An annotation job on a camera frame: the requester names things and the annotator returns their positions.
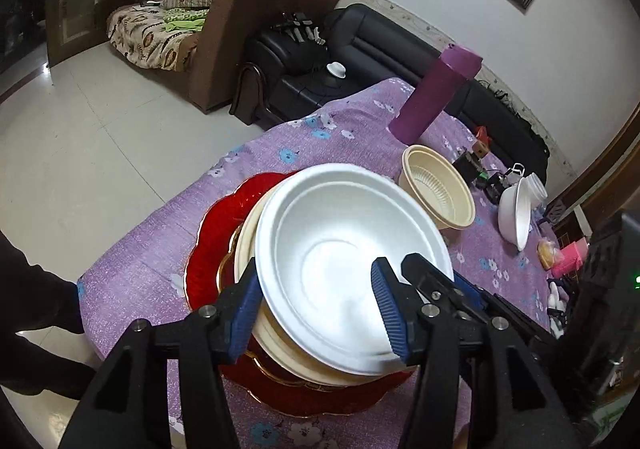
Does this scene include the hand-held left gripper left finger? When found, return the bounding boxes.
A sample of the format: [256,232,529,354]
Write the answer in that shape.
[59,261,263,449]

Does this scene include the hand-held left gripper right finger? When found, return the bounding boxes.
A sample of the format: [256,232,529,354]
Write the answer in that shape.
[371,253,581,449]

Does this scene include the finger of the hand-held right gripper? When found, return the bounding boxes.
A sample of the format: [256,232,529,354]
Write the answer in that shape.
[452,274,557,346]

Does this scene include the white foam bowl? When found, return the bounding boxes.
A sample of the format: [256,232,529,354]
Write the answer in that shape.
[255,164,455,376]

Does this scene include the red glass bowl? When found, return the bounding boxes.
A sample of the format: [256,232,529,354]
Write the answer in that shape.
[217,224,416,397]

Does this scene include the yellow round object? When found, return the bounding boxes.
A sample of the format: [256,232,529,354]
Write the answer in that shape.
[537,239,563,271]

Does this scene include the red glass plate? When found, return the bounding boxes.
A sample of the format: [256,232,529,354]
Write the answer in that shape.
[184,172,418,419]

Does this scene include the pink container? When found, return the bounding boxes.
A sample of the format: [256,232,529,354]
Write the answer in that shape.
[550,238,591,279]

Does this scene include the white tilted bowl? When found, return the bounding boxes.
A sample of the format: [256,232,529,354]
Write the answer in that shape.
[498,176,532,252]

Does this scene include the white jar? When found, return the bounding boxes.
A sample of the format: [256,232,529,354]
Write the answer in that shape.
[525,172,549,210]

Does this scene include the ribbed cream plastic bowl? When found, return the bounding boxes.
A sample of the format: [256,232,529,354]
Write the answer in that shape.
[401,145,476,231]

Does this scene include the small black device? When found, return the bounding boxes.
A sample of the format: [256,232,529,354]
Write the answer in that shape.
[452,151,483,184]

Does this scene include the purple floral tablecloth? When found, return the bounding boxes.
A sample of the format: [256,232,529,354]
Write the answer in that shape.
[77,76,566,449]

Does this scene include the person's dark clothing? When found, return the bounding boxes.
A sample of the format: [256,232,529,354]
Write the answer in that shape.
[0,231,98,397]

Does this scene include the purple thermos bottle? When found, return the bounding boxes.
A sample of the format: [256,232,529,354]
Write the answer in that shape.
[389,44,484,142]

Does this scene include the brown fabric sofa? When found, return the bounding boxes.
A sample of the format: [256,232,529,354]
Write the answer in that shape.
[106,0,343,114]

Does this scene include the black leather sofa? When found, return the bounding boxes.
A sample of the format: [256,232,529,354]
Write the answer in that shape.
[230,4,548,174]

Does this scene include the floral blanket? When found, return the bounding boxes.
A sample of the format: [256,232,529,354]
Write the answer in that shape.
[106,0,213,72]

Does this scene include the green cloth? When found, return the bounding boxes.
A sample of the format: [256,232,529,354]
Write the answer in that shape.
[161,8,207,34]

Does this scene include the wooden door frame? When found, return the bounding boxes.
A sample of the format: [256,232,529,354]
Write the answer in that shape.
[545,114,640,230]

